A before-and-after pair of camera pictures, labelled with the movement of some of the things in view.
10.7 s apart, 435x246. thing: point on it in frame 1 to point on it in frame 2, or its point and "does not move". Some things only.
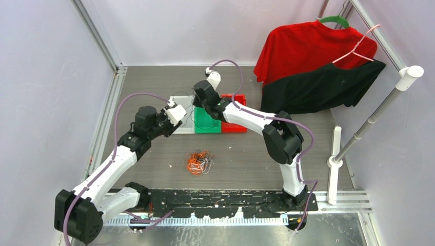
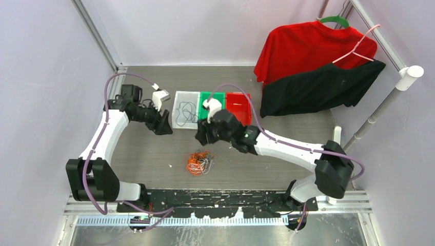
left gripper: (171, 127) does not move
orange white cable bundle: (200, 162) does not move
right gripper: (196, 102) to (201, 135)
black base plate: (223, 203) does not move
